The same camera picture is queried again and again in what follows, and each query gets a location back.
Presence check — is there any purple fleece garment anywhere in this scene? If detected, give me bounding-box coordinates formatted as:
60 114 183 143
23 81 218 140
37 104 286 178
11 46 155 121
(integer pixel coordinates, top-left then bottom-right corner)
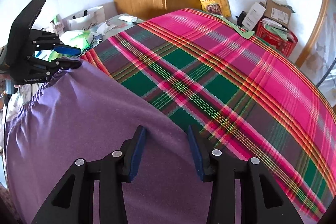
4 60 242 224

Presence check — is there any person's left hand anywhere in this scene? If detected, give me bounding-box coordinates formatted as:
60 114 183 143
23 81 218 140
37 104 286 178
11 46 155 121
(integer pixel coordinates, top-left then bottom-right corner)
0 75 20 88

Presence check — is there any green tissue pack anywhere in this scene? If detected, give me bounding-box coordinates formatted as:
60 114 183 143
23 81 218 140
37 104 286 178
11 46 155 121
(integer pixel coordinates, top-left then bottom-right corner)
60 30 94 52

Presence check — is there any white paper bag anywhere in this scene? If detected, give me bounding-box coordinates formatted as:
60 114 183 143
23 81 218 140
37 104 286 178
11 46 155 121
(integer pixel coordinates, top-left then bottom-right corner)
63 6 105 31

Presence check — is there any glass top side table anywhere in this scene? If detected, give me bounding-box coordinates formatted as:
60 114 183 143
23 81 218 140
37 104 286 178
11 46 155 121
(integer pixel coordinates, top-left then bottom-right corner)
90 14 143 41

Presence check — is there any pink plaid tablecloth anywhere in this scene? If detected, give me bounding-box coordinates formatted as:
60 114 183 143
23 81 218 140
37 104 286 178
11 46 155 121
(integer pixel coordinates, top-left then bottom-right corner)
83 9 335 222

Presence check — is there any plastic covered door screen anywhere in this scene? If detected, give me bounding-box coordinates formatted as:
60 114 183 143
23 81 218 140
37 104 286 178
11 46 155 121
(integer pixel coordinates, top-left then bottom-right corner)
296 0 335 106

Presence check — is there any red basket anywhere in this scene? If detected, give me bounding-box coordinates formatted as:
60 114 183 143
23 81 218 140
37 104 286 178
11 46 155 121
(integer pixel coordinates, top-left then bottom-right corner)
256 22 298 57

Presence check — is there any yellow box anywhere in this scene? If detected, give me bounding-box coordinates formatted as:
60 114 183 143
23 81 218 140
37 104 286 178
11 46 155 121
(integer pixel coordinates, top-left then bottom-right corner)
200 0 231 18

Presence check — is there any white carton box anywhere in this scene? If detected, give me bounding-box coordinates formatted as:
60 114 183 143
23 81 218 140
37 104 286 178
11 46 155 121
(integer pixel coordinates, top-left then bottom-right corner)
242 2 266 31

